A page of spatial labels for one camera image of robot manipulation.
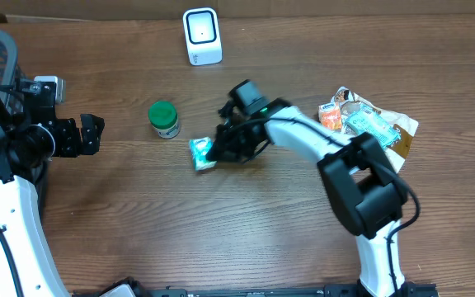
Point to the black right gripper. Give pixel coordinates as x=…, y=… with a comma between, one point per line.
x=230, y=148

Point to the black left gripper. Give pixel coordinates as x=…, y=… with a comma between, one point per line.
x=70, y=137

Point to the teal tissue pack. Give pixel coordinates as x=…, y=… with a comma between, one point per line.
x=199, y=149

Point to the green lid white jar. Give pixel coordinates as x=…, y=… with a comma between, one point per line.
x=164, y=118

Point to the orange tissue pack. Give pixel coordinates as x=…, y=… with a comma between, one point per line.
x=330, y=116

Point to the beige brown snack bag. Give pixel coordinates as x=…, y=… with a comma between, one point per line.
x=397, y=153

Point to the teal wet wipes pack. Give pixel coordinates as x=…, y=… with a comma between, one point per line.
x=366, y=120

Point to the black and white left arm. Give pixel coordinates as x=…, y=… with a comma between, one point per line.
x=30, y=135

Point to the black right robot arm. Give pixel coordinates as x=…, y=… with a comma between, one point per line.
x=364, y=191

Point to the white barcode scanner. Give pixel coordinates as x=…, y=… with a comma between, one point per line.
x=203, y=40

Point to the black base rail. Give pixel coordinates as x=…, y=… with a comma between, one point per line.
x=325, y=291

